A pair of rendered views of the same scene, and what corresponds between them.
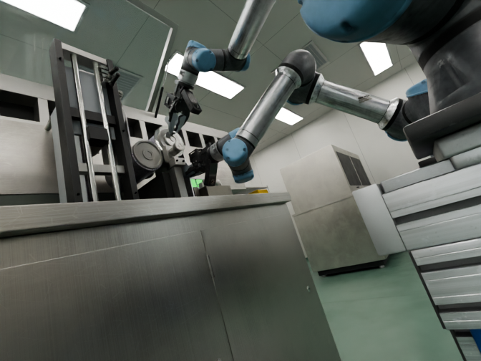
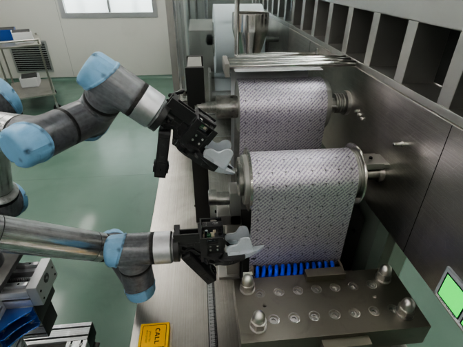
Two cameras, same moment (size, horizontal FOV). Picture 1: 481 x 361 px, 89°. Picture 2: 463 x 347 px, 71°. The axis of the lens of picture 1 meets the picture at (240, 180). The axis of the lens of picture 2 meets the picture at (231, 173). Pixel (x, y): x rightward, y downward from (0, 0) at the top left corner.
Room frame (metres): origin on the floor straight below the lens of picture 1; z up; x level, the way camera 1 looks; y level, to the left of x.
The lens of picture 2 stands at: (1.41, -0.20, 1.66)
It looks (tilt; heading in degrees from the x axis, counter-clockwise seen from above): 32 degrees down; 139
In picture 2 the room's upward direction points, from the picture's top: straight up
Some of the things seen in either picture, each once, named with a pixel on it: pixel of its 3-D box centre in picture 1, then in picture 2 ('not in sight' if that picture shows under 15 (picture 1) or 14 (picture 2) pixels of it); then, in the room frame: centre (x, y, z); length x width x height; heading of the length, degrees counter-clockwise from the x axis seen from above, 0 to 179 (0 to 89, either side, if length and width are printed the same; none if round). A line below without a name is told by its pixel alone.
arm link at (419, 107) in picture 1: (434, 99); not in sight; (0.69, -0.63, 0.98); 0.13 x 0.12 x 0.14; 177
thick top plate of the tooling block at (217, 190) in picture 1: (193, 205); (323, 309); (1.20, 0.26, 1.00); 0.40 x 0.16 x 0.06; 54
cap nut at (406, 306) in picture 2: not in sight; (407, 306); (1.33, 0.37, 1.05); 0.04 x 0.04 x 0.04
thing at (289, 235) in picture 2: (172, 181); (298, 237); (1.08, 0.30, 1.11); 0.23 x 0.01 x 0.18; 54
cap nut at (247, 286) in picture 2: not in sight; (247, 281); (1.06, 0.16, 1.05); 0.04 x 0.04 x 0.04
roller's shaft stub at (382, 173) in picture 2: not in sight; (366, 173); (1.13, 0.48, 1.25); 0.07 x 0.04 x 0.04; 54
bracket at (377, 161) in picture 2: not in sight; (373, 160); (1.13, 0.48, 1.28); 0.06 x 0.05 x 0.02; 54
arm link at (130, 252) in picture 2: (233, 142); (131, 250); (0.85, -0.02, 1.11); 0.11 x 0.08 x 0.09; 54
